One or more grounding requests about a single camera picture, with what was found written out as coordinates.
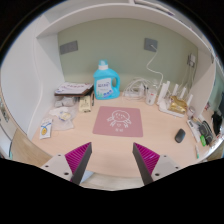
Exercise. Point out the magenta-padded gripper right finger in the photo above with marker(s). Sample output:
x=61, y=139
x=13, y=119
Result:
x=148, y=159

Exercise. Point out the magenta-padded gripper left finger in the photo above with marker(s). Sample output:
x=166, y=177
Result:
x=76, y=159

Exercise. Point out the black computer mouse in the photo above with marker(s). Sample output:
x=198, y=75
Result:
x=180, y=135

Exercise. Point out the pink mouse pad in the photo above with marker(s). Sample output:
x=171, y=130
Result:
x=117, y=122

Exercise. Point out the clear plastic bag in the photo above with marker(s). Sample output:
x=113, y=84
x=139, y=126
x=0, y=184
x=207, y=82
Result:
x=63, y=118

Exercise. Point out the white packet yellow print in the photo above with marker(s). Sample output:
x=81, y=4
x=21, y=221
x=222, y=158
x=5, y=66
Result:
x=45, y=128

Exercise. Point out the white router with antennas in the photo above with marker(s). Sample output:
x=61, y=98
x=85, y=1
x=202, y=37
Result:
x=164, y=106

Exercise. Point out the yellow cardboard box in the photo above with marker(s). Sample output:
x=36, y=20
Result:
x=85, y=104

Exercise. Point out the small green packet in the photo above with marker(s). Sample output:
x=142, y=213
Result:
x=203, y=140

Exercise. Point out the grey plastic packet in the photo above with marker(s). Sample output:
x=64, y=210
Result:
x=66, y=101

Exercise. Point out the black pen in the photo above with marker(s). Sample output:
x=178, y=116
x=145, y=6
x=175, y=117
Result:
x=92, y=100

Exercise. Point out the gold foil bag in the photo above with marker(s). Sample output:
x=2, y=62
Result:
x=178, y=105

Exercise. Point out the clear plastic bottle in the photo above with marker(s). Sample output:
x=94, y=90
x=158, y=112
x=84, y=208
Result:
x=151, y=97

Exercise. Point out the small silver tin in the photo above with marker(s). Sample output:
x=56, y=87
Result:
x=191, y=112

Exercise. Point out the black pouch green trim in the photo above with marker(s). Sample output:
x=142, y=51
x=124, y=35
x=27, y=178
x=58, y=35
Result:
x=206, y=131

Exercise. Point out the white power strip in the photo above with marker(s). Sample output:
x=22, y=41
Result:
x=132, y=93

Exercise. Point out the blue detergent bottle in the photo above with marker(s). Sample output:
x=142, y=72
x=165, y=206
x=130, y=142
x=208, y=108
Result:
x=105, y=83

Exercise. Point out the white wall charger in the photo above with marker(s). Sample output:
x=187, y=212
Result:
x=192, y=60

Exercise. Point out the plain grey wall plate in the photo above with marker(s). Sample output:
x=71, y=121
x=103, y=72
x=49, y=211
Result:
x=68, y=47

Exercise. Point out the grey wall plate with plug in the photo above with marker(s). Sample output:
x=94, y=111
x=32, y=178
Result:
x=150, y=43

